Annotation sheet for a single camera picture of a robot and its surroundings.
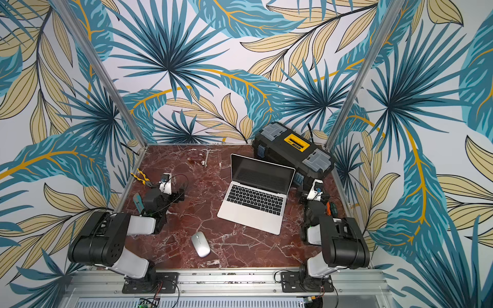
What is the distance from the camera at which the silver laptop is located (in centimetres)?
90

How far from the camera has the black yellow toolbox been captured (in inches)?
35.3

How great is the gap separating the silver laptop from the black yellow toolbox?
0.07m
